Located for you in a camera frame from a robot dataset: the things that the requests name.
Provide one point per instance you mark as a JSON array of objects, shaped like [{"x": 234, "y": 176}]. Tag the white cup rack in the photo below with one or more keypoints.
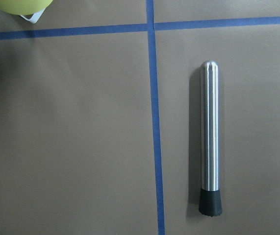
[{"x": 33, "y": 18}]

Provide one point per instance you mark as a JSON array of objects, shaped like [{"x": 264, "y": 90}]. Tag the yellow-green upside-down cup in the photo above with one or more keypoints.
[{"x": 23, "y": 7}]

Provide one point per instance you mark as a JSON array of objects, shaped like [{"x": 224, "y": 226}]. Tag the steel muddler black tip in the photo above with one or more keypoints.
[{"x": 210, "y": 198}]

